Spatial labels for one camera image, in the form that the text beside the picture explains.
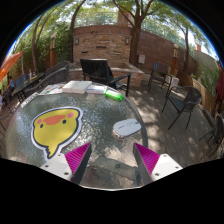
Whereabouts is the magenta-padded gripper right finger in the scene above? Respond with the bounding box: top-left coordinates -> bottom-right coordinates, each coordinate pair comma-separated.
132,142 -> 184,186

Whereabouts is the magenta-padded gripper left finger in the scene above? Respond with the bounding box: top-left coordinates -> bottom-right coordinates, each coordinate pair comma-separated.
39,142 -> 93,186

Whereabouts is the white computer mouse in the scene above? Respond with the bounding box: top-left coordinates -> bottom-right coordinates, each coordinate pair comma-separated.
111,117 -> 143,140

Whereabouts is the yellow duck-shaped mouse pad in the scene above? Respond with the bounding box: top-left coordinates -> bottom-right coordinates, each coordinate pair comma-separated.
30,106 -> 85,161

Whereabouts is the black metal mesh chair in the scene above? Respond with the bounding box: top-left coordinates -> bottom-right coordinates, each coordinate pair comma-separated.
161,85 -> 203,131
198,112 -> 224,158
147,61 -> 175,93

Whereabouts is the small white blue box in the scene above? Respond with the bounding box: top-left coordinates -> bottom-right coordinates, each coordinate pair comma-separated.
86,84 -> 109,95

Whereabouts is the green packet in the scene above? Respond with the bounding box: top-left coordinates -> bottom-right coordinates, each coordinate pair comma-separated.
104,88 -> 125,102

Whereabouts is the colourful printed booklet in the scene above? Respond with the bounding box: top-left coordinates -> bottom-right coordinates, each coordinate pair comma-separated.
38,83 -> 66,96

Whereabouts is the white number tag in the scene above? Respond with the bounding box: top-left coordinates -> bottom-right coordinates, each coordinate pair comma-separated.
20,91 -> 41,109

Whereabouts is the dark wicker chair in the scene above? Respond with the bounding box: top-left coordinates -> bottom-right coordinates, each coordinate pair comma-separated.
45,60 -> 72,79
22,67 -> 68,98

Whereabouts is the black slatted chair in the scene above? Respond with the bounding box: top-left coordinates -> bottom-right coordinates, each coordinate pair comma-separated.
79,58 -> 132,98

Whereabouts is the dark round patio table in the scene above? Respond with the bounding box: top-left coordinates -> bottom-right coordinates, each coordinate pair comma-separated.
11,72 -> 46,101

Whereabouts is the blue chair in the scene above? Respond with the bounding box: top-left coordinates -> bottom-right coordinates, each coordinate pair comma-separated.
14,73 -> 28,88

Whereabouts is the red patio umbrella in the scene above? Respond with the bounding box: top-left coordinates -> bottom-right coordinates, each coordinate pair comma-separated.
214,63 -> 224,118

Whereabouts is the person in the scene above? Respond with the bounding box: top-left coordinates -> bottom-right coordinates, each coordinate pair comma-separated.
7,75 -> 16,89

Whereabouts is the orange patio umbrella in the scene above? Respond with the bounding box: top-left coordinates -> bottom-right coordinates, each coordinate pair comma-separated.
0,50 -> 24,83

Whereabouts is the grey wall utility box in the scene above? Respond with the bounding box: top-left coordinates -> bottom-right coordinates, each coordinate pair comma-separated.
137,53 -> 147,65

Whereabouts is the wooden lamp post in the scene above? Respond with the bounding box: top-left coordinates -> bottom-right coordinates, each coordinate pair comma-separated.
170,43 -> 180,76
49,32 -> 58,68

